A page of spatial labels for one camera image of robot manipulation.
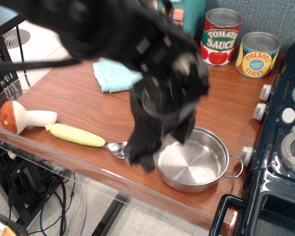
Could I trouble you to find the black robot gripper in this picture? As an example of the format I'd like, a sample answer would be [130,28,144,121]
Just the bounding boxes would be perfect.
[124,54,209,172]

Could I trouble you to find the silver steel pot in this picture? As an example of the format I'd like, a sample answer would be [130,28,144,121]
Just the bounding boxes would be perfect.
[154,126,244,193]

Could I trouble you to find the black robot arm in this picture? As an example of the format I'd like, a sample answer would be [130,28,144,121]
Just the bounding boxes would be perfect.
[0,0,209,172]

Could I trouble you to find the light blue rag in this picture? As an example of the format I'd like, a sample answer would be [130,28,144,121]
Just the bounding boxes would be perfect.
[93,58,143,93]

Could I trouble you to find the clear acrylic table guard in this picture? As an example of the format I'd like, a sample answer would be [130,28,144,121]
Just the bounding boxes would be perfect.
[0,64,213,228]

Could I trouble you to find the dark blue toy stove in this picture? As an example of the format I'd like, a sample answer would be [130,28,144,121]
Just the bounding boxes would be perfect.
[209,43,295,236]

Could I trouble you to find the pineapple slices can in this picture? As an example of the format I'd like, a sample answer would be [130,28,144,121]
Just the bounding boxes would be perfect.
[236,31,281,79]

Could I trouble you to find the tomato sauce can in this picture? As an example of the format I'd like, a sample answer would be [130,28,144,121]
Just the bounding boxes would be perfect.
[200,8,243,66]

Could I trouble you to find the teal toy microwave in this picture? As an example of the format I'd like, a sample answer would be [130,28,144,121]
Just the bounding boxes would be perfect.
[169,0,207,39]

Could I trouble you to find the black side table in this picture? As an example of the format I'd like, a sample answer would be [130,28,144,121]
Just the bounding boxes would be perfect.
[0,2,28,232]

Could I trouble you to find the plush mushroom toy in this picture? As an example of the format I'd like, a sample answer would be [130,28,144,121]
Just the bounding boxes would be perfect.
[0,101,58,134]

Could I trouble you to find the spoon with green handle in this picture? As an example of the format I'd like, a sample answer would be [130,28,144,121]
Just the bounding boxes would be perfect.
[45,123,127,159]

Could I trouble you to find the black cable bundle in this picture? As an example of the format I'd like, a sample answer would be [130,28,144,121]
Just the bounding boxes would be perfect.
[4,169,77,236]

